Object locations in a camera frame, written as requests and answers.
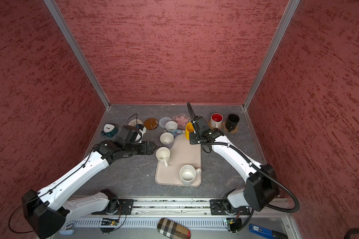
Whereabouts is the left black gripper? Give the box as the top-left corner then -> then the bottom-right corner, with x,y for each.
124,141 -> 157,156

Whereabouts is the white mug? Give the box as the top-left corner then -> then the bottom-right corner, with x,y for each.
156,147 -> 171,167
179,165 -> 202,186

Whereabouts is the yellow mug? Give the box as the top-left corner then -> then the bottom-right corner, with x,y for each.
185,122 -> 194,140

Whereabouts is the lavender mug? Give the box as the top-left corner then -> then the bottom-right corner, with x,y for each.
160,132 -> 175,149

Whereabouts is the red interior mug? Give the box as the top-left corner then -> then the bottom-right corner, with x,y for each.
209,113 -> 223,129

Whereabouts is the dark glossy brown coaster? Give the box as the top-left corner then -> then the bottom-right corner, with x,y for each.
144,118 -> 159,130

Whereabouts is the grey round coaster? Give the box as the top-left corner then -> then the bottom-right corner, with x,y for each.
159,117 -> 172,128

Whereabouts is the beige serving tray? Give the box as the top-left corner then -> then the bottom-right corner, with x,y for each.
155,134 -> 201,186

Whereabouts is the black mug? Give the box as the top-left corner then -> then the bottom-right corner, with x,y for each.
225,114 -> 240,132

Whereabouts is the cork coaster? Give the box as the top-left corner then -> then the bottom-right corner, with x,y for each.
221,121 -> 239,134

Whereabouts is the blue floral mug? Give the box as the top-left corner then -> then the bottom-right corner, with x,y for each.
165,121 -> 182,137

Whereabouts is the white patterned round coaster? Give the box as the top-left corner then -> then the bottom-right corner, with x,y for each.
128,119 -> 143,127

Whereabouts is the white mug front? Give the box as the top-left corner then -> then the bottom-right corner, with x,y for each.
179,165 -> 202,186

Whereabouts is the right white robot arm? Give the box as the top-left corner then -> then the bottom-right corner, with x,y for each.
189,123 -> 279,212

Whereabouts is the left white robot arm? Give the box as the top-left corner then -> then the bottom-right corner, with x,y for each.
22,140 -> 158,239

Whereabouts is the pink flower coaster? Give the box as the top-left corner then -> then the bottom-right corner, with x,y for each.
172,114 -> 191,130

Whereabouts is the plaid glasses case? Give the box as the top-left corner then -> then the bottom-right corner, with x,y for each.
157,218 -> 191,239

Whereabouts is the blue tool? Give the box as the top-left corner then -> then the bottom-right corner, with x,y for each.
249,224 -> 289,239

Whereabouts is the small stapler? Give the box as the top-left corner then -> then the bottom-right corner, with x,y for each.
59,224 -> 75,236

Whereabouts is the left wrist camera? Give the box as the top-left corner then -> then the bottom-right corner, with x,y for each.
117,124 -> 146,143

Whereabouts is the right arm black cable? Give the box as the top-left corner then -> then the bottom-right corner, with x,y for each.
186,102 -> 300,234

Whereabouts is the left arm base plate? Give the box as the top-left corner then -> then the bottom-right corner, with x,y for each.
105,199 -> 134,215

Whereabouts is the aluminium rail frame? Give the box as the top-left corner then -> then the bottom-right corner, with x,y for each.
37,195 -> 303,239

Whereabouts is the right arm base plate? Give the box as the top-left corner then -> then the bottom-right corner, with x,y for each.
209,199 -> 250,216

